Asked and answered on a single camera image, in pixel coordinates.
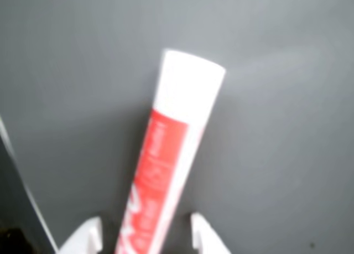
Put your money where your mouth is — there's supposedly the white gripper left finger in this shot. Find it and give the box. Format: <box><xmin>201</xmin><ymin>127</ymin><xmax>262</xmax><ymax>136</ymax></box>
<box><xmin>56</xmin><ymin>215</ymin><xmax>102</xmax><ymax>254</ymax></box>

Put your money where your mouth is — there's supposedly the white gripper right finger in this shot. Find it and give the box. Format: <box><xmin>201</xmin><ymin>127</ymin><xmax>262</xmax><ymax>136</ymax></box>
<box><xmin>190</xmin><ymin>212</ymin><xmax>231</xmax><ymax>254</ymax></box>

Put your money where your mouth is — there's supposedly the red Expo marker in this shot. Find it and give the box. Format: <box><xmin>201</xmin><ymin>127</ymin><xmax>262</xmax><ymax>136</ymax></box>
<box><xmin>114</xmin><ymin>48</ymin><xmax>227</xmax><ymax>254</ymax></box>

